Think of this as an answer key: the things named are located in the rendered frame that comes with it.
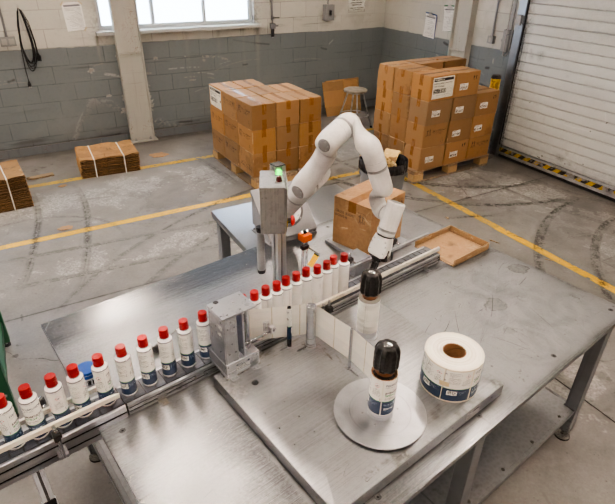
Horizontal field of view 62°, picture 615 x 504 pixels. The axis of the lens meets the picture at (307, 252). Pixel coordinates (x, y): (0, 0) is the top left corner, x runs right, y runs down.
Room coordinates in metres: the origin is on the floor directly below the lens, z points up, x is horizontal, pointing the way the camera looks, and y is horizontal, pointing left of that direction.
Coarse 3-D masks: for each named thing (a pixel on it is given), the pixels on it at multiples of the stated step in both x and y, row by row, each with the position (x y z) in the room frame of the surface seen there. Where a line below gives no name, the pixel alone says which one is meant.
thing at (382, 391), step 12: (384, 348) 1.18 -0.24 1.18; (396, 348) 1.18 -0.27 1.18; (384, 360) 1.16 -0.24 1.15; (396, 360) 1.16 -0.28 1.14; (372, 372) 1.19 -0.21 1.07; (384, 372) 1.16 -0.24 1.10; (396, 372) 1.20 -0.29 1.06; (372, 384) 1.18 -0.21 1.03; (384, 384) 1.15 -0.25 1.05; (396, 384) 1.17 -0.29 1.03; (372, 396) 1.17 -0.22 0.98; (384, 396) 1.15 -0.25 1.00; (372, 408) 1.17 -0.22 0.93; (384, 408) 1.15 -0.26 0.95; (384, 420) 1.15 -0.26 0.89
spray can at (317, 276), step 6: (318, 264) 1.80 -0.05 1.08; (318, 270) 1.78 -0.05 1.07; (312, 276) 1.78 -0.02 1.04; (318, 276) 1.77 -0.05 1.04; (312, 282) 1.77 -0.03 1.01; (318, 282) 1.77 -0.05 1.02; (312, 288) 1.77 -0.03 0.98; (318, 288) 1.77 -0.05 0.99; (312, 294) 1.77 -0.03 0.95; (318, 294) 1.77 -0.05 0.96; (312, 300) 1.77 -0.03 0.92; (318, 300) 1.77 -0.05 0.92
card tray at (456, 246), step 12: (444, 228) 2.56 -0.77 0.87; (456, 228) 2.56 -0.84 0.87; (420, 240) 2.43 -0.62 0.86; (432, 240) 2.47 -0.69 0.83; (444, 240) 2.47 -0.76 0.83; (456, 240) 2.48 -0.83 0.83; (468, 240) 2.48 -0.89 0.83; (480, 240) 2.43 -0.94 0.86; (444, 252) 2.34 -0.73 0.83; (456, 252) 2.34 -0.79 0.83; (468, 252) 2.35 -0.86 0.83; (480, 252) 2.35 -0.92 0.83; (456, 264) 2.22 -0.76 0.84
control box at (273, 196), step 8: (264, 176) 1.79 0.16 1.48; (272, 176) 1.79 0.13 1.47; (264, 184) 1.71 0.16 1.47; (272, 184) 1.71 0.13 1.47; (280, 184) 1.71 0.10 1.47; (264, 192) 1.68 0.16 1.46; (272, 192) 1.68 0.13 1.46; (280, 192) 1.69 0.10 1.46; (264, 200) 1.68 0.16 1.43; (272, 200) 1.68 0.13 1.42; (280, 200) 1.69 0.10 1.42; (264, 208) 1.68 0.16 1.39; (272, 208) 1.68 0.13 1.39; (280, 208) 1.69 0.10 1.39; (264, 216) 1.68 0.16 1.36; (272, 216) 1.68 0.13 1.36; (280, 216) 1.69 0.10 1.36; (264, 224) 1.68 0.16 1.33; (272, 224) 1.68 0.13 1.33; (280, 224) 1.69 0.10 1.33; (264, 232) 1.68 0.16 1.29; (272, 232) 1.68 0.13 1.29; (280, 232) 1.69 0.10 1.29
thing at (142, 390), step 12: (420, 252) 2.26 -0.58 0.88; (396, 264) 2.14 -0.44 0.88; (348, 288) 1.92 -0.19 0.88; (336, 300) 1.83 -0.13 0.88; (180, 360) 1.43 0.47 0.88; (204, 360) 1.44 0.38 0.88; (180, 372) 1.37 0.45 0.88; (156, 384) 1.31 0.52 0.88; (120, 396) 1.25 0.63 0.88; (132, 396) 1.25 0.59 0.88
